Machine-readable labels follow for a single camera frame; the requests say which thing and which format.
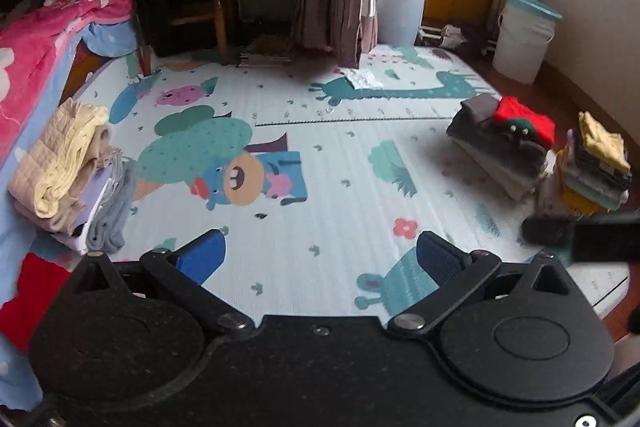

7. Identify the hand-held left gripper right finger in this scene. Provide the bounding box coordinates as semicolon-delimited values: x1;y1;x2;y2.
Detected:
387;231;588;339

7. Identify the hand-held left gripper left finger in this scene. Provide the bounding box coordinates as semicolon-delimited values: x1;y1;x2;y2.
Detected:
55;229;254;339

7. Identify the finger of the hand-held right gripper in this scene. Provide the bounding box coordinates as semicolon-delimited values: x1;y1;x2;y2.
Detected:
521;212;640;264

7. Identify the cream quilted garment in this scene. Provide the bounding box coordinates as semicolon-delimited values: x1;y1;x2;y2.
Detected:
7;99;110;218

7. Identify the stack of small folded clothes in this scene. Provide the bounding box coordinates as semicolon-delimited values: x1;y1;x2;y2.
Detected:
537;127;632;215

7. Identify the mustard printed garment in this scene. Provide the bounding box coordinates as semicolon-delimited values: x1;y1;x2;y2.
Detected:
578;111;632;175

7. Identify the off-white folded garment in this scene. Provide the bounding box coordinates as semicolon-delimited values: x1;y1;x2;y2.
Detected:
457;139;546;202

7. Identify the lavender folded garment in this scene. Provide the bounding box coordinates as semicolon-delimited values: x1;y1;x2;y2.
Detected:
70;167;116;238

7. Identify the white folded garment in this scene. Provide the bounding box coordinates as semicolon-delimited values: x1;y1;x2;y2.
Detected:
50;187;116;255

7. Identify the dark grey folded garment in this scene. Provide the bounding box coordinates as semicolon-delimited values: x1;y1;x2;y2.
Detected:
446;94;548;180

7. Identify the beige folded garment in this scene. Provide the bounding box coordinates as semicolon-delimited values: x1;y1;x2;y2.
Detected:
12;127;113;233

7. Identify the cartoon printed play mat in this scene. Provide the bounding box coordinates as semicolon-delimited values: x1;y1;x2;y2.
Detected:
30;44;631;323

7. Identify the red cloth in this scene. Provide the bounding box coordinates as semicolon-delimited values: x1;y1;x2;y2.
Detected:
0;252;73;353

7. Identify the white paper sheet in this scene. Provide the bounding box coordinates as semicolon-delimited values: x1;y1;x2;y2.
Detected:
340;68;385;90

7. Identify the white plastic bucket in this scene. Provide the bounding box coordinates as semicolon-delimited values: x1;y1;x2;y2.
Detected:
492;0;556;85

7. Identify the stack of books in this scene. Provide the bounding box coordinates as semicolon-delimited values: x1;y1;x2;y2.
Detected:
237;34;296;68

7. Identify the white crumpled cloth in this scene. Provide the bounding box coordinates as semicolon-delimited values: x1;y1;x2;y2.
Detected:
420;24;471;50

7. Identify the teal plastic basin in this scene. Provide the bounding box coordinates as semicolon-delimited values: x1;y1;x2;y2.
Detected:
502;0;563;21

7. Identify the white planter bucket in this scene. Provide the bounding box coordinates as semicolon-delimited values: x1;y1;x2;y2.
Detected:
375;0;431;48

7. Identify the pink floral blanket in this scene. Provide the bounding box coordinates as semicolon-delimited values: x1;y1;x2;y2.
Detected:
0;0;136;168

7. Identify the wooden bed frame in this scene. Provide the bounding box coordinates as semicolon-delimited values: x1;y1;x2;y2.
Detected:
0;0;131;105

